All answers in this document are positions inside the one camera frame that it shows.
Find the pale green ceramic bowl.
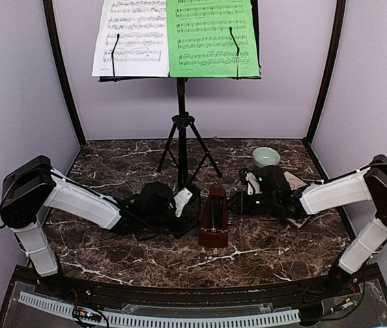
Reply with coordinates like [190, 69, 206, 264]
[253, 147, 281, 168]

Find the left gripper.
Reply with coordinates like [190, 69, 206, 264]
[143, 208, 201, 239]

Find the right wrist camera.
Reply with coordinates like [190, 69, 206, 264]
[238, 168, 261, 195]

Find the white sheet music paper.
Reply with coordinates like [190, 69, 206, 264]
[92, 1, 169, 77]

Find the black front rail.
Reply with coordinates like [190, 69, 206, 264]
[36, 275, 354, 308]

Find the dark red wooden metronome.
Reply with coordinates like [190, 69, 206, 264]
[198, 187, 229, 248]

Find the green paper sheet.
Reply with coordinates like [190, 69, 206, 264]
[166, 1, 260, 78]

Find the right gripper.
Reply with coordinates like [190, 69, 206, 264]
[224, 191, 279, 216]

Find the white slotted cable duct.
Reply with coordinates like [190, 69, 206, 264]
[17, 292, 300, 327]

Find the black music stand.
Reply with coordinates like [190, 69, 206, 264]
[98, 0, 263, 192]

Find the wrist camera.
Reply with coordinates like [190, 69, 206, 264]
[238, 168, 261, 195]
[173, 184, 201, 218]

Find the left black frame post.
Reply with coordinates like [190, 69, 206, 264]
[42, 0, 87, 147]

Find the small circuit board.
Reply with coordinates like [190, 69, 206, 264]
[72, 307, 102, 325]

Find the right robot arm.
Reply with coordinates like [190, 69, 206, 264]
[227, 154, 387, 297]

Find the square floral plate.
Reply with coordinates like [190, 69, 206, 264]
[284, 171, 309, 229]

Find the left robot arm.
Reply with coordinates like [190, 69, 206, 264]
[0, 155, 201, 298]

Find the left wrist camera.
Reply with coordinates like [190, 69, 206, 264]
[173, 184, 201, 218]

